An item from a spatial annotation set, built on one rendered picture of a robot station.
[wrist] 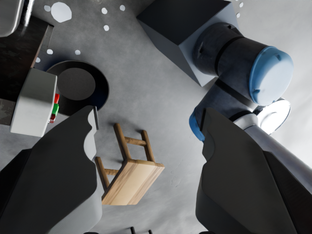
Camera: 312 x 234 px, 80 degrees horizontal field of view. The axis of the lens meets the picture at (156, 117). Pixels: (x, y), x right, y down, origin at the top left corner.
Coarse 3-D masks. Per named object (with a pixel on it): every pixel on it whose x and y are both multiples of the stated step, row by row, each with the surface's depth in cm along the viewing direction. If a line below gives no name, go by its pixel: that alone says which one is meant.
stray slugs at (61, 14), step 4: (56, 4) 22; (60, 4) 22; (64, 4) 22; (52, 8) 22; (56, 8) 22; (60, 8) 22; (64, 8) 23; (68, 8) 23; (52, 12) 22; (56, 12) 22; (60, 12) 23; (64, 12) 23; (68, 12) 23; (56, 16) 23; (60, 16) 23; (64, 16) 23; (68, 16) 23; (60, 20) 23; (64, 20) 23
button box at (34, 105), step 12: (36, 72) 37; (24, 84) 32; (36, 84) 34; (48, 84) 36; (24, 96) 30; (36, 96) 31; (48, 96) 33; (24, 108) 30; (36, 108) 30; (48, 108) 31; (12, 120) 30; (24, 120) 31; (36, 120) 32; (48, 120) 32; (12, 132) 32; (24, 132) 32; (36, 132) 33
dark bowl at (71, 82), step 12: (72, 60) 80; (48, 72) 81; (60, 72) 87; (72, 72) 90; (84, 72) 92; (96, 72) 90; (60, 84) 91; (72, 84) 93; (84, 84) 95; (96, 84) 97; (108, 84) 92; (60, 96) 93; (72, 96) 96; (84, 96) 99; (96, 96) 99; (108, 96) 96; (60, 108) 93; (72, 108) 96
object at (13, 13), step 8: (0, 0) 11; (8, 0) 11; (16, 0) 11; (0, 8) 11; (8, 8) 11; (16, 8) 11; (0, 16) 11; (8, 16) 11; (16, 16) 11; (0, 24) 11; (8, 24) 11; (16, 24) 12; (0, 32) 12; (8, 32) 12
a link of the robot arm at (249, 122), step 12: (204, 96) 49; (216, 96) 44; (228, 96) 42; (216, 108) 44; (228, 108) 43; (240, 108) 42; (192, 120) 48; (240, 120) 40; (252, 120) 41; (252, 132) 39; (264, 132) 39; (264, 144) 37; (276, 144) 36; (276, 156) 35; (288, 156) 34; (288, 168) 33; (300, 168) 32; (300, 180) 31
